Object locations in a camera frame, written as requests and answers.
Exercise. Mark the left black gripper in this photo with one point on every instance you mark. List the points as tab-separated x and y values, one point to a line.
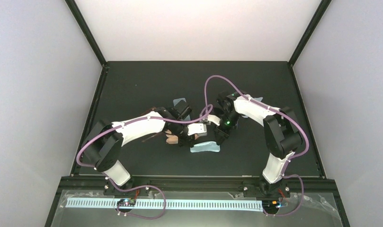
190	142

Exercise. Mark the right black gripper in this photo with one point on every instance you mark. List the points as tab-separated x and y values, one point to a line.
221	134

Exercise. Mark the brown plaid glasses case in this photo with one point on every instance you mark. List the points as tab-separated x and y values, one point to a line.
171	139

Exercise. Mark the light blue cleaning cloth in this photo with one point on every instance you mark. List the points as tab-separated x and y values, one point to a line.
208	146

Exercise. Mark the brown translucent sunglasses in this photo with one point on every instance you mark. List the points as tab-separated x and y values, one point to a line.
156	134

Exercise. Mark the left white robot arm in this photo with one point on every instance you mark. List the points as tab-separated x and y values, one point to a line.
102	146

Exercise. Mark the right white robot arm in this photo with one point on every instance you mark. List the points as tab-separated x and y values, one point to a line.
282	133

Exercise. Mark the black sunglasses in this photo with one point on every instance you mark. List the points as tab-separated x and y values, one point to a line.
218	112

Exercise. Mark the blue-grey glasses case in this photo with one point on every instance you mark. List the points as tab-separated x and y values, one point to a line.
182	109

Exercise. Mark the left small circuit board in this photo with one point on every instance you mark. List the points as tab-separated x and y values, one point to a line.
126	203

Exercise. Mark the small circuit board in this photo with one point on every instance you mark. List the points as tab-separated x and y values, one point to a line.
273	204
126	203

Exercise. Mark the right small circuit board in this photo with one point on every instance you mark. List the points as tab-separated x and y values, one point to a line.
273	204

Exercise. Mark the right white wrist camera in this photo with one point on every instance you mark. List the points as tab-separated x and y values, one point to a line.
212	119

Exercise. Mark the white slotted cable duct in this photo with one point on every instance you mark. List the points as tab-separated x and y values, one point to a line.
168	204

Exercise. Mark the black front frame rail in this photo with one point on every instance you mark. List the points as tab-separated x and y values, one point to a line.
306	202

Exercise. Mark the left black frame post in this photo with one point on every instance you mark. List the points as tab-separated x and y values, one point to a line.
75	10

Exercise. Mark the black frame post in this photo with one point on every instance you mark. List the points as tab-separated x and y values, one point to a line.
316	18
75	10

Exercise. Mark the right black frame post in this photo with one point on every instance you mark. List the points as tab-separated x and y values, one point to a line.
316	18

